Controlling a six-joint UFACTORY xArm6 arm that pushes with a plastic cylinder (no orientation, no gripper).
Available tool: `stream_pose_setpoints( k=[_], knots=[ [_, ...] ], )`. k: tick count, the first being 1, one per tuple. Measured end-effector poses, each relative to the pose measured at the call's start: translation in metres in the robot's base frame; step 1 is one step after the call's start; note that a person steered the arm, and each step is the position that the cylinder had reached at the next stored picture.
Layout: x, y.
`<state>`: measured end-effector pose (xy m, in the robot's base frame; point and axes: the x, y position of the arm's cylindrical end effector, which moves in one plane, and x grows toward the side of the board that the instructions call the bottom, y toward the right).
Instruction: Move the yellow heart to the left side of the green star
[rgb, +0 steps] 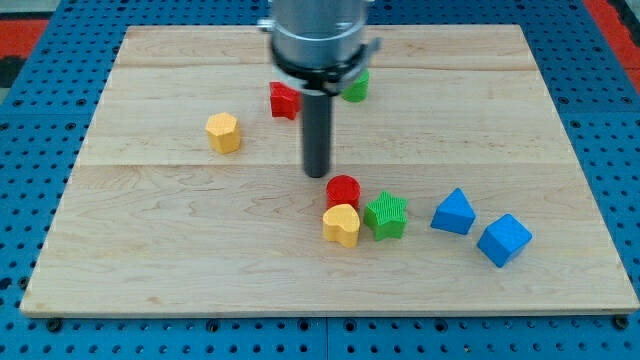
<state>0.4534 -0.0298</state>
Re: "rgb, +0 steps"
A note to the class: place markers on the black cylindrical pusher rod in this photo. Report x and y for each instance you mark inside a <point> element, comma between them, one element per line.
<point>316,134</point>

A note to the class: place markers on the yellow heart block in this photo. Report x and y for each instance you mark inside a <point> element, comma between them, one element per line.
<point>341,224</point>

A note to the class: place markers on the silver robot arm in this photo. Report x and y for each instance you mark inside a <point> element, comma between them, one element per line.
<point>318,48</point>

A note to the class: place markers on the red star block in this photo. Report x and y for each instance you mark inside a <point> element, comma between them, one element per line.
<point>285,102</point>

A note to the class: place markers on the green star block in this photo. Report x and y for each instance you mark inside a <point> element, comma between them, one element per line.
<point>386,216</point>

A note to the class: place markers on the green cylinder block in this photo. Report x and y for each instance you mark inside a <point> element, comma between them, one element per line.
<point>358,90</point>

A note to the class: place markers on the red cylinder block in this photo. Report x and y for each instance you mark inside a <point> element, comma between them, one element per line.
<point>343,189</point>

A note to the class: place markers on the yellow hexagon block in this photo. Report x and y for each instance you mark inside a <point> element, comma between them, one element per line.
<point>223,133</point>

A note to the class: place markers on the light wooden board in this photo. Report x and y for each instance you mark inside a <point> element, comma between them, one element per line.
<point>154,223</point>

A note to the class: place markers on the blue triangular prism block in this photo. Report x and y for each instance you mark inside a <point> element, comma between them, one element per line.
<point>454,214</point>

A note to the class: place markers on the blue cube block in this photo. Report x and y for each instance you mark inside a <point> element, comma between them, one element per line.
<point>504,239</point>

